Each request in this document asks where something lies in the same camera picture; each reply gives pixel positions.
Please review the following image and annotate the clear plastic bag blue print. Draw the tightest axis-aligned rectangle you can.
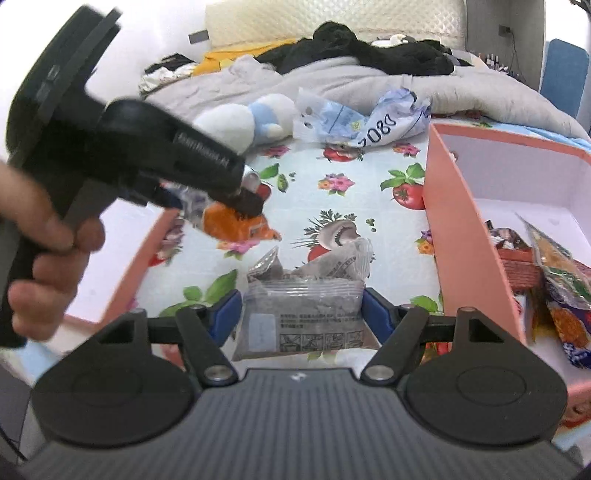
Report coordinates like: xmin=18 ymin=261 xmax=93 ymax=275
xmin=293 ymin=87 xmax=370 ymax=144

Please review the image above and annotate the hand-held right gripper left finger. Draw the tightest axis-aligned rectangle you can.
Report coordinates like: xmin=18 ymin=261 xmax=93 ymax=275
xmin=95 ymin=288 xmax=243 ymax=387

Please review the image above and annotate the person's left hand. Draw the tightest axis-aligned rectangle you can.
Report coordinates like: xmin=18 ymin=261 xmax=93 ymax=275
xmin=0 ymin=159 xmax=107 ymax=343

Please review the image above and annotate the grey clear snack packet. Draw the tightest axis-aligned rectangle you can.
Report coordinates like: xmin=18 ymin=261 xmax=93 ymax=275
xmin=231 ymin=278 xmax=384 ymax=361
xmin=246 ymin=237 xmax=375 ymax=283

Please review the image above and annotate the pink cardboard box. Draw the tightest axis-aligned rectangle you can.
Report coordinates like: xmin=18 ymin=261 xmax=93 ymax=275
xmin=422 ymin=122 xmax=591 ymax=418

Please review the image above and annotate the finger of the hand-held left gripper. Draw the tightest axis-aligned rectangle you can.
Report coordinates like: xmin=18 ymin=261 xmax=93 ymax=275
xmin=210 ymin=182 xmax=267 ymax=219

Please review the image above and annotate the small white blue packet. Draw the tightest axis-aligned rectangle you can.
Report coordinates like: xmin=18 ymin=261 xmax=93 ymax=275
xmin=159 ymin=182 xmax=211 ymax=232

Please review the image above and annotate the bread packet with red label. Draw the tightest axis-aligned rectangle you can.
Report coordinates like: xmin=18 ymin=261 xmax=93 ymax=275
xmin=499 ymin=248 xmax=542 ymax=292

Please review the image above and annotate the black white plush toy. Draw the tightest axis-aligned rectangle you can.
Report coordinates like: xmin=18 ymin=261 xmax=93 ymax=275
xmin=372 ymin=33 xmax=411 ymax=48

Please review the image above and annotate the black white clothes pile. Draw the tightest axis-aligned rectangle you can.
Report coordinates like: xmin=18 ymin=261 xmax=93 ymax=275
xmin=139 ymin=53 xmax=199 ymax=93

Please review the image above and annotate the grey duvet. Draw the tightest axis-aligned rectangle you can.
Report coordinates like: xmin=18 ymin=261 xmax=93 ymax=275
xmin=141 ymin=55 xmax=591 ymax=139

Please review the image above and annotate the yellow cloth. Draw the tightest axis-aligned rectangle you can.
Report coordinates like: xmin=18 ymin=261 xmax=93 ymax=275
xmin=191 ymin=39 xmax=296 ymax=77

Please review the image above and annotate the white blue plush toy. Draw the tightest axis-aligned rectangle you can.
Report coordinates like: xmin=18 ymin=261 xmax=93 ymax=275
xmin=191 ymin=93 xmax=296 ymax=153

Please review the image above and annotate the pink box lid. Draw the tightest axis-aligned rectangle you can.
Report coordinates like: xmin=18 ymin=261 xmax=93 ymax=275
xmin=62 ymin=208 xmax=185 ymax=328

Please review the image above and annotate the purple snack packet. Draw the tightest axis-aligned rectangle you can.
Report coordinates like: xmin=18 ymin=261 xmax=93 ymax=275
xmin=561 ymin=344 xmax=591 ymax=370

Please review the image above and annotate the black jacket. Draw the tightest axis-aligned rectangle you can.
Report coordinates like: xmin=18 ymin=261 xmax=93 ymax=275
xmin=256 ymin=21 xmax=455 ymax=77

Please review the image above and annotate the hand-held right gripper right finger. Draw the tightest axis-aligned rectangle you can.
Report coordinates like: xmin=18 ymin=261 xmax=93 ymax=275
xmin=360 ymin=287 xmax=506 ymax=385

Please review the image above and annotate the brown foil snack packet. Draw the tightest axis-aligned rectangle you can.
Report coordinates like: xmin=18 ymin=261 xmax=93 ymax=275
xmin=485 ymin=220 xmax=532 ymax=251

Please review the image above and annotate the blue chair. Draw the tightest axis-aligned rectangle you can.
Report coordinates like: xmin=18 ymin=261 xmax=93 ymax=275
xmin=540 ymin=39 xmax=589 ymax=118

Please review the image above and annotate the crumpled white blue plastic bag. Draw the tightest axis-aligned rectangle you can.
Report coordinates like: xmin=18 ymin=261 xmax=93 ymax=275
xmin=355 ymin=88 xmax=432 ymax=148

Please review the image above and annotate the orange snack packet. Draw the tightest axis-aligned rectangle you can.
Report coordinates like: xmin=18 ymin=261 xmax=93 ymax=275
xmin=203 ymin=203 xmax=282 ymax=243

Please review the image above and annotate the floral printed sheet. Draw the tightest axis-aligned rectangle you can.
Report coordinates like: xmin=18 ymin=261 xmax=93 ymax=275
xmin=134 ymin=117 xmax=492 ymax=365

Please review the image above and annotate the cream padded headboard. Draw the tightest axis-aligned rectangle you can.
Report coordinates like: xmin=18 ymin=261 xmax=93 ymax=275
xmin=205 ymin=0 xmax=467 ymax=49

